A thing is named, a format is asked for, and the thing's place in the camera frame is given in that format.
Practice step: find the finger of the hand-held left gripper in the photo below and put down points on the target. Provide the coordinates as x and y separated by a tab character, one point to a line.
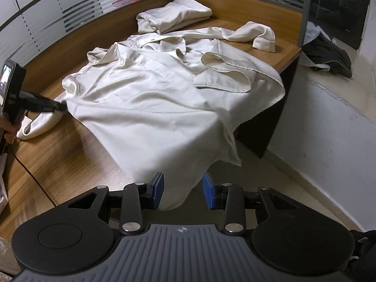
44	99
44	110

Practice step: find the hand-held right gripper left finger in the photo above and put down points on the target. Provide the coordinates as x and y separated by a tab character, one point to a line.
157	191

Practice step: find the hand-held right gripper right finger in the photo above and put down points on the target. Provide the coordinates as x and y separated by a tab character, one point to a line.
209	191

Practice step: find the cream satin shirt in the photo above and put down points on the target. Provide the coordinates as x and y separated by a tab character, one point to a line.
147	108

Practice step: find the person's left hand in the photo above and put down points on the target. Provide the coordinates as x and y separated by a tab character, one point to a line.
8	129

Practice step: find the striped glass desk partition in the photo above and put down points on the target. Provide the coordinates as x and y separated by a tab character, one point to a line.
73	3

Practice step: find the red and white papers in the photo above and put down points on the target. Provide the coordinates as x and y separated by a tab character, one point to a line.
126	0

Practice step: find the folded cream shirt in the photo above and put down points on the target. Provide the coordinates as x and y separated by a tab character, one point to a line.
176	14

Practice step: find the black garment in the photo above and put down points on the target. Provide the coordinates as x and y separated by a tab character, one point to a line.
332	53

